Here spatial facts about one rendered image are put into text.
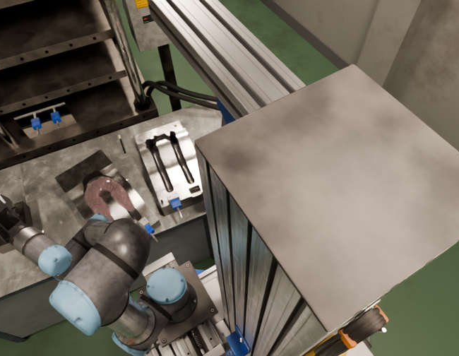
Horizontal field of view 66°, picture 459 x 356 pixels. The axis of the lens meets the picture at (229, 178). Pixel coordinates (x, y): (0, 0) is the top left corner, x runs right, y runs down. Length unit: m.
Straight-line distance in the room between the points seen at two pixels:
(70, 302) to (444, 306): 2.35
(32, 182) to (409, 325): 2.33
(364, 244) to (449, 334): 2.34
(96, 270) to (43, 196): 1.32
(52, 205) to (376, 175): 1.75
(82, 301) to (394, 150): 0.59
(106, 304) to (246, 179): 0.47
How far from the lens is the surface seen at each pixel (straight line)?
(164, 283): 1.16
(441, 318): 2.71
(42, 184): 2.09
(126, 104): 2.29
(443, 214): 0.42
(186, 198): 1.70
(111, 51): 2.26
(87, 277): 0.76
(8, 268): 1.94
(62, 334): 2.62
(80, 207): 1.82
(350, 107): 0.47
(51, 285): 2.04
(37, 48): 1.99
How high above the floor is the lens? 2.36
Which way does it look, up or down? 58 degrees down
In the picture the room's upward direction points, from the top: 3 degrees counter-clockwise
